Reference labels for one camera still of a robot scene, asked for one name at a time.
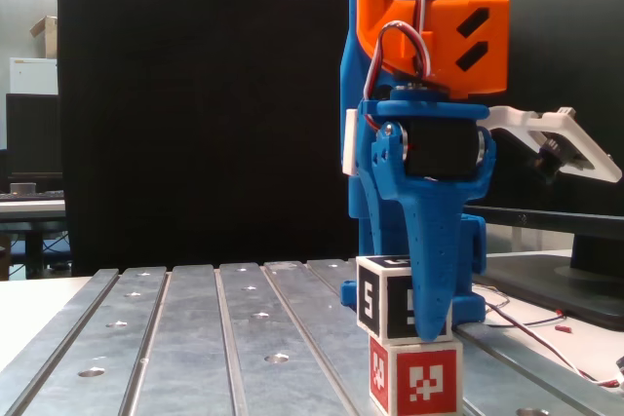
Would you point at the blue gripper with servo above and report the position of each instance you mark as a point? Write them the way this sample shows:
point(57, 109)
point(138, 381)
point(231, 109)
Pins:
point(429, 192)

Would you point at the black Dell monitor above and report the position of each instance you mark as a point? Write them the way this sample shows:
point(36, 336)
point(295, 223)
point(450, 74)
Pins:
point(575, 46)

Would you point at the blue and orange robot arm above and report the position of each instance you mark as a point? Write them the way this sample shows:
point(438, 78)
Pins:
point(446, 21)

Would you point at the black cube with white five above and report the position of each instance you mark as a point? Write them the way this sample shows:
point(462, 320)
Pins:
point(396, 289)

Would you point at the aluminium slotted base plate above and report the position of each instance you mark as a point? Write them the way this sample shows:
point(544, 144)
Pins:
point(185, 362)

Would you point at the white cabinet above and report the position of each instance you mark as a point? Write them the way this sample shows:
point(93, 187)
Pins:
point(31, 76)

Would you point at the white camera mount with board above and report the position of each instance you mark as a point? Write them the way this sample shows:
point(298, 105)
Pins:
point(517, 119)

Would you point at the red cube with white pattern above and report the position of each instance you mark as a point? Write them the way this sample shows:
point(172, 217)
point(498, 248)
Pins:
point(429, 382)

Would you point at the brown cardboard box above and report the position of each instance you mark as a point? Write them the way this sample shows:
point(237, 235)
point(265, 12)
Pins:
point(48, 38)

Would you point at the white background desk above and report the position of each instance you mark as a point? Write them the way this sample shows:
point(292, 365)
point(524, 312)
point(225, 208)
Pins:
point(29, 209)

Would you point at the black keyboard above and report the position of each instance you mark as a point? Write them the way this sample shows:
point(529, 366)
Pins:
point(39, 195)

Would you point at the small red connector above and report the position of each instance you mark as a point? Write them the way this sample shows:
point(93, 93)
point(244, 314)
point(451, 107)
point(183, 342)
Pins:
point(563, 329)

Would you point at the small distant black monitor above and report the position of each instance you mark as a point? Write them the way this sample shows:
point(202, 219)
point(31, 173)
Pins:
point(31, 136)

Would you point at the black office chair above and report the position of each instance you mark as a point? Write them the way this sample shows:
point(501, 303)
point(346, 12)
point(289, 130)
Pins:
point(170, 119)

